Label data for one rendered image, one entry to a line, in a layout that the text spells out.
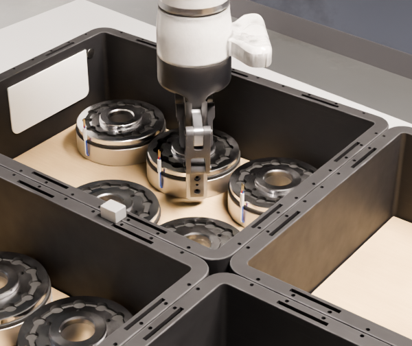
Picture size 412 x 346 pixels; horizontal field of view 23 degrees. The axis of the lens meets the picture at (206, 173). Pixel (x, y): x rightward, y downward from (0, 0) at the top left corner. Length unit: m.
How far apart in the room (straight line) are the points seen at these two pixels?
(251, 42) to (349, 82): 2.20
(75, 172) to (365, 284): 0.36
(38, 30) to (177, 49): 0.85
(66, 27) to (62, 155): 0.67
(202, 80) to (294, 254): 0.21
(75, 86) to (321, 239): 0.41
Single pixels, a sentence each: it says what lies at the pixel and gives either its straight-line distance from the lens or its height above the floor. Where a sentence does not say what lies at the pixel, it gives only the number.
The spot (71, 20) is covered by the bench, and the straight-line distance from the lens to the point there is 1.83.
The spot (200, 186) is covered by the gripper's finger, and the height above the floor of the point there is 0.86.
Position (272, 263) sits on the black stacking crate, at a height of 0.90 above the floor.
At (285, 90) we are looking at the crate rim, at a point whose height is 0.93.
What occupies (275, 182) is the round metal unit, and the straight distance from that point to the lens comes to 1.06.
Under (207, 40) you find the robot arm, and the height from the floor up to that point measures 1.02.
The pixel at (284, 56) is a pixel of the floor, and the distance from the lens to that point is 3.32.
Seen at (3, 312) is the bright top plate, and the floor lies 0.86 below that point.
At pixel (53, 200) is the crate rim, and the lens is 0.90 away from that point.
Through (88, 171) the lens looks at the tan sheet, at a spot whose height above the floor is 0.83.
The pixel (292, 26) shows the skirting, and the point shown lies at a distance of 3.44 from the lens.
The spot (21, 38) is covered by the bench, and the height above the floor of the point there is 0.70.
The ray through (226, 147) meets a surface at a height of 0.86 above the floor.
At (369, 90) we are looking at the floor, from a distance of 3.13.
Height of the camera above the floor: 1.42
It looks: 32 degrees down
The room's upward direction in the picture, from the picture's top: straight up
